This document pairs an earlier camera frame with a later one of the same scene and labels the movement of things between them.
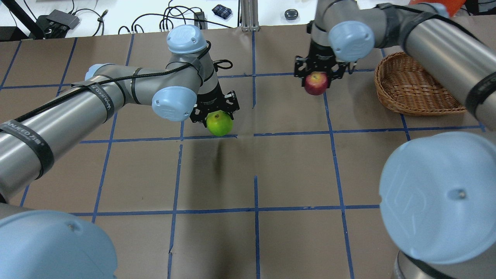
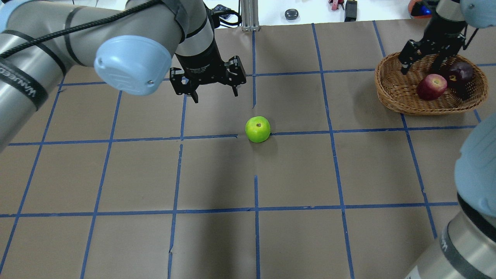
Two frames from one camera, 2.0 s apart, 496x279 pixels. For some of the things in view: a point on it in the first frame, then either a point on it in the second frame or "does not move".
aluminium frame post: [249, 15] does not move
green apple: [219, 123] to [257, 129]
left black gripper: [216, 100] to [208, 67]
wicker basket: [403, 88] does not move
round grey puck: [291, 14] does not move
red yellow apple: [316, 83] to [432, 86]
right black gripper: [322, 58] to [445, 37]
